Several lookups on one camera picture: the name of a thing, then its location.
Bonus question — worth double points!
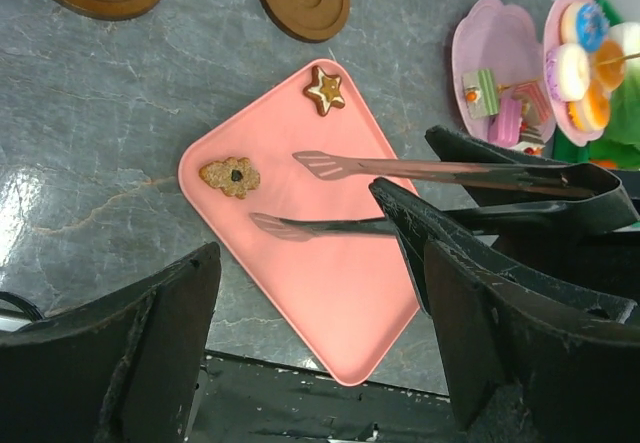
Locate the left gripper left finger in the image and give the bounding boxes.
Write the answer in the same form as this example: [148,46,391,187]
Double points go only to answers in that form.
[1,243,221,442]

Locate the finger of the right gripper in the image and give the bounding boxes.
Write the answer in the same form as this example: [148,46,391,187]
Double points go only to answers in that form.
[369,178,638,323]
[425,126,639,236]

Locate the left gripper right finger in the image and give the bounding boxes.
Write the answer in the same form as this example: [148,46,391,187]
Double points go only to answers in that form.
[425,244,639,442]

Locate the small orange glazed donut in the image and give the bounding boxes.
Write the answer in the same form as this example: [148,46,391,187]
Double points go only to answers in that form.
[568,80,611,132]

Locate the metal serving tongs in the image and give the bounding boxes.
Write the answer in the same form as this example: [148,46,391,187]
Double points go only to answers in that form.
[249,151,600,242]

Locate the large orange glazed donut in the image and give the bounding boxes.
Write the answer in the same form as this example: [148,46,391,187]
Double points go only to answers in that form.
[591,39,626,93]

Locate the green layered cake slice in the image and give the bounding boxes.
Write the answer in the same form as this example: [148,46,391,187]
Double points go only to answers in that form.
[462,68,500,119]

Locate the blue glazed donut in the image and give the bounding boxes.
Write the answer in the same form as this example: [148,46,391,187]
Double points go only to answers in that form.
[560,1,609,53]

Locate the flower shaped cookie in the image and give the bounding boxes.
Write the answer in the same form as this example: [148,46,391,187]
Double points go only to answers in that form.
[199,157,261,199]

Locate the green plastic crate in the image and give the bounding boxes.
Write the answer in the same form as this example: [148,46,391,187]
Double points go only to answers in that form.
[553,0,639,170]

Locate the green bok choy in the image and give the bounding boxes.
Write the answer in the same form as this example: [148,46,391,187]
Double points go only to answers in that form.
[604,74,639,147]

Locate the chocolate cake slice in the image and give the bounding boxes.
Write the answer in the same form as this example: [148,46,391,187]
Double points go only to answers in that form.
[510,126,545,156]

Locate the pink serving tray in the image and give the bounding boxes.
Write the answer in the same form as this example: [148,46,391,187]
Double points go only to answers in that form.
[178,59,419,386]

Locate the pink layered cake slice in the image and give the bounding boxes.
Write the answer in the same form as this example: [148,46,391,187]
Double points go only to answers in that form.
[487,97,522,148]

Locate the star shaped cookie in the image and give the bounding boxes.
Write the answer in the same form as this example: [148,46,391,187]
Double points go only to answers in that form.
[303,65,346,117]

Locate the pink three tier stand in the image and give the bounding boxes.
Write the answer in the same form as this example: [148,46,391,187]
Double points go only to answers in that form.
[451,0,608,147]

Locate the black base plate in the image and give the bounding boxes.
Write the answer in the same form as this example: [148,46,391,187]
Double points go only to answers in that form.
[185,352,466,442]

